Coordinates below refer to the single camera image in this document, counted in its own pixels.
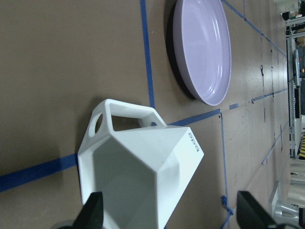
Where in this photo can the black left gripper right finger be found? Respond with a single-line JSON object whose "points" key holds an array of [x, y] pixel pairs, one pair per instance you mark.
{"points": [[250, 214]]}

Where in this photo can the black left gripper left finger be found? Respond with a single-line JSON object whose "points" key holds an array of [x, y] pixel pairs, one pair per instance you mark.
{"points": [[91, 214]]}

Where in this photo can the white faceted cup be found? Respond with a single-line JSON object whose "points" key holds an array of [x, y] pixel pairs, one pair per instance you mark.
{"points": [[141, 165]]}

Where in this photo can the lilac plate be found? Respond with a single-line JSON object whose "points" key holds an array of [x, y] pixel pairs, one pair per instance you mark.
{"points": [[202, 48]]}

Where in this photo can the brown paper table cover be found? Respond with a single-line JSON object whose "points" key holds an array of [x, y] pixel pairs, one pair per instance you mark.
{"points": [[60, 58]]}

